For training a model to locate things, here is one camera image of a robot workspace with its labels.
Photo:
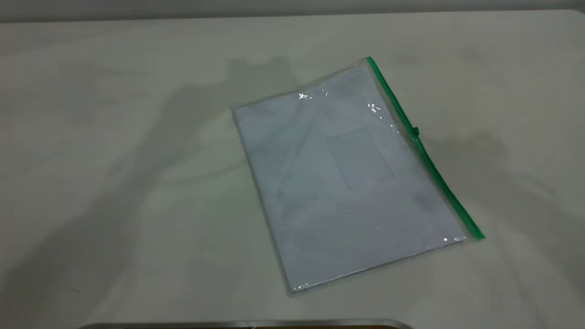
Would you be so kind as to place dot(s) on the silver metal edge strip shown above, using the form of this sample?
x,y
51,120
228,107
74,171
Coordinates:
x,y
247,325

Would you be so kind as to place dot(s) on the transparent zip bag green zipper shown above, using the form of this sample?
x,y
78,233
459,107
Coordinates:
x,y
347,183

